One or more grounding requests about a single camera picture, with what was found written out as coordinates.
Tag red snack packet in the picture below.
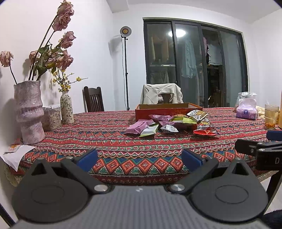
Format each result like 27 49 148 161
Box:
193 125 219 137

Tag long green snack bar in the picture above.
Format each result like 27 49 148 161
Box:
172 117 197 125

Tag white orange cracker packet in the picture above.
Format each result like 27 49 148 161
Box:
161 125 179 134

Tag pink snack pack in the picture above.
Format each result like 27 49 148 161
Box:
125 119 155 135
149 115 173 122

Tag green white protein bar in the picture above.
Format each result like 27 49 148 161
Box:
140 123 159 137

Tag orange cardboard snack box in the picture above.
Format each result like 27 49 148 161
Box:
135 103 203 121

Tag silver cracker packet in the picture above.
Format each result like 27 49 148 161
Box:
187 110 208 123

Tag glass cup with tea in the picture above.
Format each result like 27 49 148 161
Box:
264 104 279 129

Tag purple tissue pack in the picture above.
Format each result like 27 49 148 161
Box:
236 98 258 120

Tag clear plastic bag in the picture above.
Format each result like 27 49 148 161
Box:
232 92 257 113

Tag white paper sheet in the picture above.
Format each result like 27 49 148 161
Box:
1 145 35 171

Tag clear storage jar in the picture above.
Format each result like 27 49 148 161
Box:
41 104 62 132

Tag patterned red tablecloth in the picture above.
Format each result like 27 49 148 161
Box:
4 108 267 186

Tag small floral ceramic vase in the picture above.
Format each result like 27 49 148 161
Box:
60 91 74 124

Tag dark glass sliding door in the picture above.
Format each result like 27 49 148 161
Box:
143 19 248 107

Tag large pink ceramic vase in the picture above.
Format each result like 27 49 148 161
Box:
14 81 45 145

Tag chair with beige jacket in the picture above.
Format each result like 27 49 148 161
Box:
140 83 183 104

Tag dark wooden chair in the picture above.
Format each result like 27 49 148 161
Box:
84 86 105 112

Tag yellow flower sprigs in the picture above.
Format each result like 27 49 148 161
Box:
52 69 87 92

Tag dried pink rose bouquet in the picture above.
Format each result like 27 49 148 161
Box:
0 0 77 85

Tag black floor lamp stand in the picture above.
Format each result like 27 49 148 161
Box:
119 26 132 111

